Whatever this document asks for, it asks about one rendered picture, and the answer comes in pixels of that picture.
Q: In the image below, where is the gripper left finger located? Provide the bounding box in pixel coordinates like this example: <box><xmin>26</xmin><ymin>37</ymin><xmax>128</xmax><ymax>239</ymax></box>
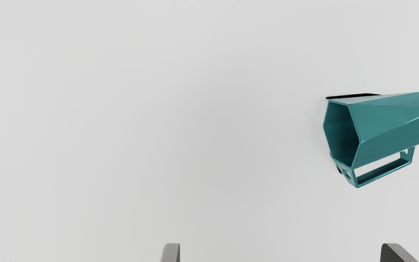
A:
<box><xmin>160</xmin><ymin>243</ymin><xmax>181</xmax><ymax>262</ymax></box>

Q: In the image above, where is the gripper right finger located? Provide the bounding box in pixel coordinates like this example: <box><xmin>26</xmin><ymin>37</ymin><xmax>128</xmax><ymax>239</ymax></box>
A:
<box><xmin>380</xmin><ymin>243</ymin><xmax>419</xmax><ymax>262</ymax></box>

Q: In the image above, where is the teal faceted mug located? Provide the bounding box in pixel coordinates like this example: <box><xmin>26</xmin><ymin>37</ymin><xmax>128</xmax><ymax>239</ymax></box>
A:
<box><xmin>323</xmin><ymin>92</ymin><xmax>419</xmax><ymax>188</ymax></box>

